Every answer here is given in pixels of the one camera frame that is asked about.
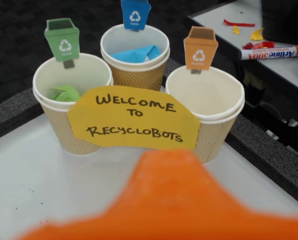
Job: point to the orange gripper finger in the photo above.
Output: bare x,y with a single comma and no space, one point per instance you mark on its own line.
173,200

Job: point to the blue paper ball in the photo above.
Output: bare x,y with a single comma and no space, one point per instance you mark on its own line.
136,55

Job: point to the green paper ball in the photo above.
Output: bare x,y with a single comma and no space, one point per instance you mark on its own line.
66,93

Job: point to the yellow handwritten welcome sign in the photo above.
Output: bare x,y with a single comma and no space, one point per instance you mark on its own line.
133,117

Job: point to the paper cup with orange label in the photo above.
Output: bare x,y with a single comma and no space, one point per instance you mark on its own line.
206,95

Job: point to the paper cup with blue label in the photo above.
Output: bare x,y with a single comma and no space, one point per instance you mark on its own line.
136,75

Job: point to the paper cup with green label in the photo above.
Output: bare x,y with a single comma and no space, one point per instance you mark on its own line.
56,125

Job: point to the orange recycling bin label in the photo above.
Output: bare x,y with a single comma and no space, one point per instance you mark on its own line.
200,52

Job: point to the white Artline whiteboard marker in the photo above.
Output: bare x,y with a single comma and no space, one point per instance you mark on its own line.
271,53

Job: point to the crumpled red paper scrap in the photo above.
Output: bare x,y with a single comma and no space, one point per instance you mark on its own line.
261,45

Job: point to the small yellow paper scrap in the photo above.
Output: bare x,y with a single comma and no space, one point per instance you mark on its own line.
236,30

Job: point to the large yellow paper scrap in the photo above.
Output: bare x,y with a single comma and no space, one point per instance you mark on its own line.
256,35

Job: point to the blue recycling bin label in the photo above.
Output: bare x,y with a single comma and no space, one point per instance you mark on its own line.
135,15

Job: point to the white side table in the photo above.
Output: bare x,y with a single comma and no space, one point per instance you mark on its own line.
214,12

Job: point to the green recycling bin label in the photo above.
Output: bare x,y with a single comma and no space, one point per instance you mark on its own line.
62,42

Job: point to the black bulky object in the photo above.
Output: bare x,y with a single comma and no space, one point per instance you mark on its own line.
284,20

